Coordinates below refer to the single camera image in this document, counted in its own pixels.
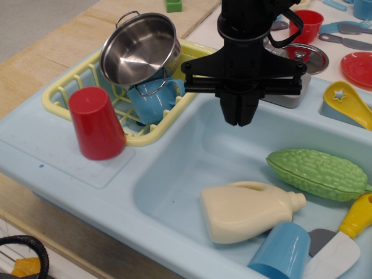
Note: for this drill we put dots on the yellow dish rack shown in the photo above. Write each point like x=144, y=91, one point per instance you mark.
x=55, y=100

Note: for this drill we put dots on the red plastic cup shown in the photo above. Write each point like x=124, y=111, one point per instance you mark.
x=98, y=130

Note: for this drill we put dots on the blue plastic cup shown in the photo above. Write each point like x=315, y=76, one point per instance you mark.
x=284, y=252

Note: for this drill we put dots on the green plastic block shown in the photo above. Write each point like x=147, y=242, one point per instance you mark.
x=173, y=6

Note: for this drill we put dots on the green bitter gourd toy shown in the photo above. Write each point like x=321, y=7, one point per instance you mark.
x=320, y=173

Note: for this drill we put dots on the yellow object bottom left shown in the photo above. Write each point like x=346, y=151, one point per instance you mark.
x=26, y=267

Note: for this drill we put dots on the cream detergent bottle toy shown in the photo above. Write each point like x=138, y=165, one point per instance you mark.
x=240, y=211

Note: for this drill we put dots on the red plate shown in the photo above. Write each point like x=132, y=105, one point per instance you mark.
x=356, y=67

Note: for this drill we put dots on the yellow handled toy knife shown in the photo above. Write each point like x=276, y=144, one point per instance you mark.
x=341, y=252

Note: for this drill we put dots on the steel pot lid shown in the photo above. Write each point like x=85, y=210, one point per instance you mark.
x=314, y=58

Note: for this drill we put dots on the grey toy faucet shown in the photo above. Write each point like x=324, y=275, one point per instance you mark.
x=290, y=101

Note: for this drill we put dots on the blue toy utensil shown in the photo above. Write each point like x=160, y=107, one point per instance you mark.
x=347, y=27

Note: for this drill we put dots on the yellow star spoon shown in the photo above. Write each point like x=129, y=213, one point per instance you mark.
x=343, y=98

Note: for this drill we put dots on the blue plastic mug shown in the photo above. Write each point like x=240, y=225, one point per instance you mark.
x=152, y=98

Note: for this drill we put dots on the red upright cup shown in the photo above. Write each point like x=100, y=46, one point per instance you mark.
x=312, y=22

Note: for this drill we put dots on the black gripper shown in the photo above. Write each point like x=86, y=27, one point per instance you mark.
x=243, y=68

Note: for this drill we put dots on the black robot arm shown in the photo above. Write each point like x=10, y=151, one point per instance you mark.
x=254, y=18

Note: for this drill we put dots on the blue cup top right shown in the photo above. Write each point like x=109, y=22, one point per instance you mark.
x=362, y=9

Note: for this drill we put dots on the stainless steel pot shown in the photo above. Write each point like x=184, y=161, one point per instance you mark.
x=143, y=47

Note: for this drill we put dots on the grey purple toy utensil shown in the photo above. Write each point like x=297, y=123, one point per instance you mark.
x=279, y=25

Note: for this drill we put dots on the light blue toy sink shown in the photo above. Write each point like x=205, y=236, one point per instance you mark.
x=148, y=196

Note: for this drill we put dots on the grey toy knife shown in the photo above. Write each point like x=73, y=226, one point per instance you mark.
x=347, y=42

